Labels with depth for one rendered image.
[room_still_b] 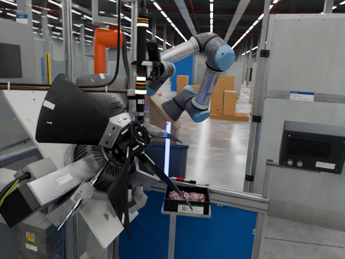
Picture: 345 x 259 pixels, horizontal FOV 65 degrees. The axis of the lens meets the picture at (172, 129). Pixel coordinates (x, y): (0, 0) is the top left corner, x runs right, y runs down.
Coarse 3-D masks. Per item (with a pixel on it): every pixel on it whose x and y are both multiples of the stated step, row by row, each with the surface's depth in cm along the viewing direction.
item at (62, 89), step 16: (64, 80) 84; (48, 96) 80; (64, 96) 83; (80, 96) 87; (48, 112) 80; (64, 112) 83; (80, 112) 87; (96, 112) 91; (48, 128) 80; (64, 128) 84; (80, 128) 88; (96, 128) 92; (96, 144) 94
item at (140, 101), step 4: (144, 0) 101; (144, 4) 101; (140, 8) 101; (144, 8) 101; (140, 12) 101; (144, 12) 101; (140, 16) 104; (144, 16) 105; (140, 96) 108; (144, 96) 109; (136, 100) 109; (140, 100) 108; (144, 100) 109; (136, 104) 110; (140, 104) 108; (144, 104) 110; (140, 108) 109; (140, 116) 110
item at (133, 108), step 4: (128, 92) 106; (132, 92) 107; (128, 96) 107; (132, 96) 107; (136, 96) 107; (132, 100) 108; (132, 104) 108; (132, 108) 108; (132, 112) 109; (136, 112) 108; (140, 112) 108; (144, 112) 109; (148, 112) 110
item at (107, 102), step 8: (80, 80) 112; (88, 80) 113; (96, 80) 115; (104, 80) 116; (120, 80) 119; (96, 88) 112; (104, 88) 113; (112, 88) 114; (120, 88) 116; (88, 96) 110; (96, 96) 111; (104, 96) 111; (112, 96) 112; (120, 96) 113; (104, 104) 109; (112, 104) 110; (120, 104) 110; (128, 104) 111; (104, 112) 108; (112, 112) 108; (120, 112) 108
